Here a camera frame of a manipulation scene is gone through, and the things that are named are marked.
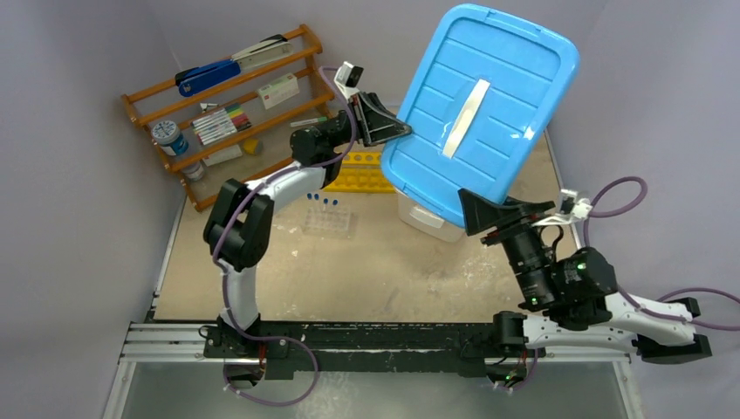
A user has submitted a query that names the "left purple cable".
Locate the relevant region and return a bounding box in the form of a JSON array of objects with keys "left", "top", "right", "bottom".
[{"left": 210, "top": 65, "right": 357, "bottom": 348}]

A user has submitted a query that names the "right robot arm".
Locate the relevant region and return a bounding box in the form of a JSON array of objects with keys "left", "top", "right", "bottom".
[{"left": 458, "top": 189, "right": 712, "bottom": 365}]

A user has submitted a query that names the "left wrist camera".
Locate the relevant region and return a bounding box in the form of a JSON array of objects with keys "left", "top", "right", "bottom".
[{"left": 334, "top": 61, "right": 364, "bottom": 100}]

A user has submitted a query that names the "white flat box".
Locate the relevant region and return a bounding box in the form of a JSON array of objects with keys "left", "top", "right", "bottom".
[{"left": 202, "top": 145, "right": 243, "bottom": 167}]

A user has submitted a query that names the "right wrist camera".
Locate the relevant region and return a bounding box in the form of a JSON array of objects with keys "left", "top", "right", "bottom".
[{"left": 533, "top": 189, "right": 593, "bottom": 227}]

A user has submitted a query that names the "blue grey stapler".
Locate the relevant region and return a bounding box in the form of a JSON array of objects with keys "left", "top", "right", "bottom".
[{"left": 175, "top": 35, "right": 294, "bottom": 97}]

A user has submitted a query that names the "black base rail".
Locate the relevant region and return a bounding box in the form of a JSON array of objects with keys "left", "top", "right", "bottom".
[{"left": 198, "top": 314, "right": 544, "bottom": 380}]

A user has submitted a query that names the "blue lid jar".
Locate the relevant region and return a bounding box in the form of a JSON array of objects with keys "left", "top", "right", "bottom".
[{"left": 150, "top": 120, "right": 189, "bottom": 157}]

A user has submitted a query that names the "clear tube rack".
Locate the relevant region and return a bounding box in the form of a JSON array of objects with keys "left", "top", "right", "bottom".
[{"left": 302, "top": 207, "right": 352, "bottom": 238}]

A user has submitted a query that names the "small clear jar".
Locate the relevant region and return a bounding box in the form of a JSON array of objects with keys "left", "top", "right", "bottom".
[{"left": 182, "top": 161, "right": 205, "bottom": 182}]

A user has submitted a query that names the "wooden shelf rack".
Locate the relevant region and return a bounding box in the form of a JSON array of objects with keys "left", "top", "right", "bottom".
[{"left": 121, "top": 24, "right": 334, "bottom": 211}]

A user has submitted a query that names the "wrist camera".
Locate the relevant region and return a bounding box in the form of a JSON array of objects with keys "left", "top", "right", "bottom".
[
  {"left": 533, "top": 189, "right": 593, "bottom": 227},
  {"left": 334, "top": 61, "right": 364, "bottom": 100}
]

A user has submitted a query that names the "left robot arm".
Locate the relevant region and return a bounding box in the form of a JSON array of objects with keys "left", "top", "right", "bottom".
[{"left": 203, "top": 92, "right": 412, "bottom": 357}]

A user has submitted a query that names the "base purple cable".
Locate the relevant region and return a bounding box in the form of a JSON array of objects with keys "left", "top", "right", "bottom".
[{"left": 222, "top": 335, "right": 320, "bottom": 409}]

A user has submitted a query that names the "small white clip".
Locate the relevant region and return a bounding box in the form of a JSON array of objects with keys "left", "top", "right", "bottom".
[{"left": 200, "top": 103, "right": 220, "bottom": 113}]

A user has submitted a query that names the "yellow sponge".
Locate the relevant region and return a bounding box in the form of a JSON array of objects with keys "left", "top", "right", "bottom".
[{"left": 242, "top": 138, "right": 264, "bottom": 155}]

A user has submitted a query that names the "green white marker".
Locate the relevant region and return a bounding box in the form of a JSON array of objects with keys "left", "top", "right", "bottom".
[{"left": 289, "top": 116, "right": 328, "bottom": 127}]

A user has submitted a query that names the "white green box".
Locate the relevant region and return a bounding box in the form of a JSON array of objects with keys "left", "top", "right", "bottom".
[{"left": 257, "top": 73, "right": 300, "bottom": 109}]

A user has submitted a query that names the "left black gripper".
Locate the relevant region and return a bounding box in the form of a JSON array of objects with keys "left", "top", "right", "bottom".
[{"left": 319, "top": 93, "right": 415, "bottom": 150}]

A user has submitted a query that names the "coloured marker pack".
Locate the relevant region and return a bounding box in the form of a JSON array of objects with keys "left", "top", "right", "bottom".
[{"left": 190, "top": 103, "right": 251, "bottom": 146}]

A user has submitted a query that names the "blue plastic lid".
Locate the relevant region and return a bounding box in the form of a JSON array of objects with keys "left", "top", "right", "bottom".
[{"left": 381, "top": 3, "right": 579, "bottom": 228}]

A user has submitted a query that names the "yellow test tube rack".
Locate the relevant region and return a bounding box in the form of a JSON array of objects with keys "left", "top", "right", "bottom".
[{"left": 324, "top": 152, "right": 395, "bottom": 194}]

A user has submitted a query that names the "white plastic bin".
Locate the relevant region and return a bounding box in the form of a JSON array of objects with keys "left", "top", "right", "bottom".
[{"left": 395, "top": 189, "right": 464, "bottom": 243}]

